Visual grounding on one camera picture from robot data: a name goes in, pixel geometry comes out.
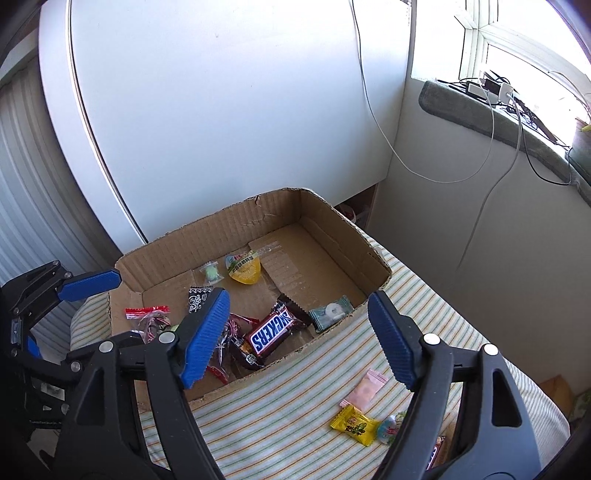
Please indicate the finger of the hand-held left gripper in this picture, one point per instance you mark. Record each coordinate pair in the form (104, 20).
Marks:
(90, 284)
(33, 348)

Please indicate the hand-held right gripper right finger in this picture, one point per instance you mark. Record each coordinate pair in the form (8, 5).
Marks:
(392, 337)

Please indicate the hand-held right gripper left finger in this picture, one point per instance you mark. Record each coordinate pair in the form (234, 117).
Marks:
(205, 337)

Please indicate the black and white packet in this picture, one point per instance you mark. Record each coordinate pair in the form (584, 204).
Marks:
(197, 300)

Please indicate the red clear packet dark filling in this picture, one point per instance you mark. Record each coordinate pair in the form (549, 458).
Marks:
(247, 359)

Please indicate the small red clear packet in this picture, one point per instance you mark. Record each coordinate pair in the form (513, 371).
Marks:
(147, 314)

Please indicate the green candy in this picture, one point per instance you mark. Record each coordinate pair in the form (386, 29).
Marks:
(211, 273)

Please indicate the brown chocolate bar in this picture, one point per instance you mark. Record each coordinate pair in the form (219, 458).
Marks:
(270, 332)

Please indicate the teal packet with white candy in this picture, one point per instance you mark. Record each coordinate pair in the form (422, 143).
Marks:
(330, 314)

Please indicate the yellow jelly cup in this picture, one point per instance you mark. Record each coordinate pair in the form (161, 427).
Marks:
(244, 272)

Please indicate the cardboard box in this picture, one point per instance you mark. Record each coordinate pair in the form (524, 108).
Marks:
(314, 240)

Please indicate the pink snack packet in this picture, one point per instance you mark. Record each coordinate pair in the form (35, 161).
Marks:
(367, 390)

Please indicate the round colourful jelly cup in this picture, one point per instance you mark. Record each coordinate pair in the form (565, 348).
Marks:
(387, 429)

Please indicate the yellow snack packet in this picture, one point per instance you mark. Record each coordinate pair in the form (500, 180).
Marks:
(353, 424)

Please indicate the brown bar with blue label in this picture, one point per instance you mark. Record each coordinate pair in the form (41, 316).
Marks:
(437, 454)

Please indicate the white wardrobe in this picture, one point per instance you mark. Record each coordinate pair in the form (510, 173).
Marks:
(231, 115)

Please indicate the white power strip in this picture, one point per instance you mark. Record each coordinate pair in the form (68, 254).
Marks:
(498, 87)

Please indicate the potted spider plant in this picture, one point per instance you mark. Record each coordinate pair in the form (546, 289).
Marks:
(581, 141)

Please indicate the white window frame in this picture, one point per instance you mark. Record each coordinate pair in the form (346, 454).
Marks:
(475, 37)

